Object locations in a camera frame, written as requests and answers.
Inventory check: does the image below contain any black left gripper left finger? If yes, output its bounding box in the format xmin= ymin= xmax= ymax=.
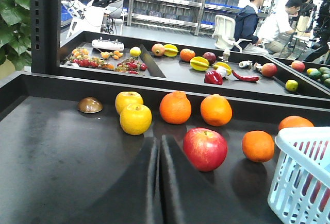
xmin=65 ymin=137 xmax=163 ymax=223

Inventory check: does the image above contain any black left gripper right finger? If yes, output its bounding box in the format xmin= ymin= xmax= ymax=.
xmin=160 ymin=135 xmax=281 ymax=223

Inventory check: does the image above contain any light blue plastic basket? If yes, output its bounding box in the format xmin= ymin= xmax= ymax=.
xmin=268 ymin=127 xmax=329 ymax=223

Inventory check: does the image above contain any black wooden produce stand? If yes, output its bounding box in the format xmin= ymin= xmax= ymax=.
xmin=1 ymin=0 xmax=329 ymax=223

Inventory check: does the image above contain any yellow apple front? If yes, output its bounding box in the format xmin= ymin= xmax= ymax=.
xmin=120 ymin=104 xmax=152 ymax=135

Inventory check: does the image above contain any yellow apple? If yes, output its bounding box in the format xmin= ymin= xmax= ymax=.
xmin=120 ymin=104 xmax=152 ymax=135
xmin=115 ymin=91 xmax=144 ymax=115

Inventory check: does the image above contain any small orange centre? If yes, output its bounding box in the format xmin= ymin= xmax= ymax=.
xmin=242 ymin=130 xmax=275 ymax=163

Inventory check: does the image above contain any orange with knob top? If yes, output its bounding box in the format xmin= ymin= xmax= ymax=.
xmin=159 ymin=91 xmax=192 ymax=125

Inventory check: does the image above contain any round orange rear centre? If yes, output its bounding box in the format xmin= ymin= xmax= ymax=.
xmin=200 ymin=94 xmax=233 ymax=127

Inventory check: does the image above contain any yellow apple rear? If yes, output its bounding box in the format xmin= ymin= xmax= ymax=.
xmin=115 ymin=91 xmax=144 ymax=115

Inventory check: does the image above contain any red bell pepper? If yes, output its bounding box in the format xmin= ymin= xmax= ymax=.
xmin=204 ymin=70 xmax=223 ymax=85

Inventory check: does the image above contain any big orange grapefruit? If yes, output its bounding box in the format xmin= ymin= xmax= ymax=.
xmin=278 ymin=115 xmax=314 ymax=131

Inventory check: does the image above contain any white garlic bulb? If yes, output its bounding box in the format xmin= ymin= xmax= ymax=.
xmin=216 ymin=66 xmax=228 ymax=78

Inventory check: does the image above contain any red chili pepper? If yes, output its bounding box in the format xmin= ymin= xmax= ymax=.
xmin=232 ymin=70 xmax=259 ymax=82

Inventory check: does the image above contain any yellow lemon upper tray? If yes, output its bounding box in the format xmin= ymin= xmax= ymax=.
xmin=129 ymin=46 xmax=141 ymax=57

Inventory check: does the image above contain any white electronic scale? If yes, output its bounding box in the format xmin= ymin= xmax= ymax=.
xmin=92 ymin=38 xmax=125 ymax=52

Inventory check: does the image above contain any potted green plant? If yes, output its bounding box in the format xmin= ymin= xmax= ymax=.
xmin=1 ymin=0 xmax=31 ymax=70

